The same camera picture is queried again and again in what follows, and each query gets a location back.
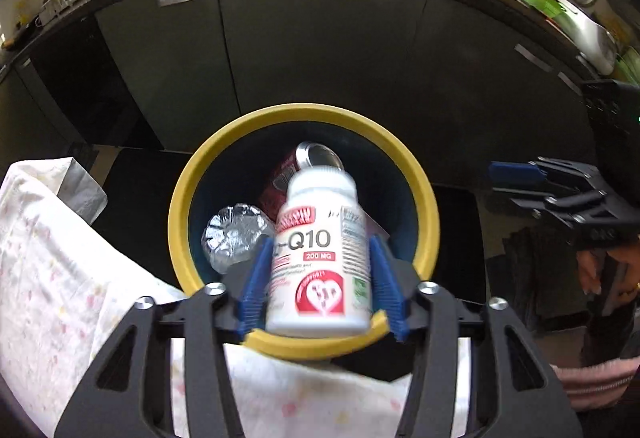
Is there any clear plastic bottle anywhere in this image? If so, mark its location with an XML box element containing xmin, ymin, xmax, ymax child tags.
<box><xmin>201</xmin><ymin>203</ymin><xmax>274</xmax><ymax>275</ymax></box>

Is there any white supplement bottle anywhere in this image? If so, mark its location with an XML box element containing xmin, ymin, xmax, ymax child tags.
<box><xmin>265</xmin><ymin>166</ymin><xmax>372</xmax><ymax>338</ymax></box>

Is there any crushed red soda can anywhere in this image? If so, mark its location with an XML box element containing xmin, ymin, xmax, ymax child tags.
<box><xmin>257</xmin><ymin>140</ymin><xmax>346</xmax><ymax>224</ymax></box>

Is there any yellow-rimmed trash bin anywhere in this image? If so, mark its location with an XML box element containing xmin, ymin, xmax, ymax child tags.
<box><xmin>168</xmin><ymin>104</ymin><xmax>440</xmax><ymax>361</ymax></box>

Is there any person's right hand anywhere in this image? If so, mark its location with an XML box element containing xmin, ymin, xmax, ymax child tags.
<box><xmin>576</xmin><ymin>240</ymin><xmax>639</xmax><ymax>317</ymax></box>

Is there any white floral tablecloth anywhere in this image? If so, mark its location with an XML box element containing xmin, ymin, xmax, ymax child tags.
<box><xmin>0</xmin><ymin>156</ymin><xmax>474</xmax><ymax>438</ymax></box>

